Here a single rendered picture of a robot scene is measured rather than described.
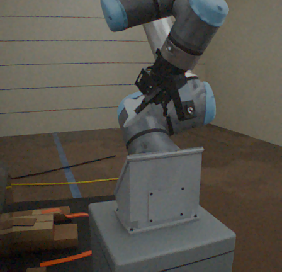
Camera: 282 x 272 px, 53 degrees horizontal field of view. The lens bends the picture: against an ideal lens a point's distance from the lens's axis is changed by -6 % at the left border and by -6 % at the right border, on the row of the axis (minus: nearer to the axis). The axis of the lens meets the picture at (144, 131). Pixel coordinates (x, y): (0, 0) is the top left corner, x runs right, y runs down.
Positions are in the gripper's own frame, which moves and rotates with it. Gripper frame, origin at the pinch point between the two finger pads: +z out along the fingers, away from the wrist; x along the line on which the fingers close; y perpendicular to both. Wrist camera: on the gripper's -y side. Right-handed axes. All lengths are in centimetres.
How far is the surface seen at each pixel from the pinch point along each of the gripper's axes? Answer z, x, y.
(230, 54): 171, -547, 228
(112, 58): 291, -365, 376
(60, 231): 174, -31, 35
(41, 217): 175, -23, 52
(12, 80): 366, -162, 427
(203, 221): 24.2, -18.1, -28.2
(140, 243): 26.3, 5.9, -22.8
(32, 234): 169, -8, 40
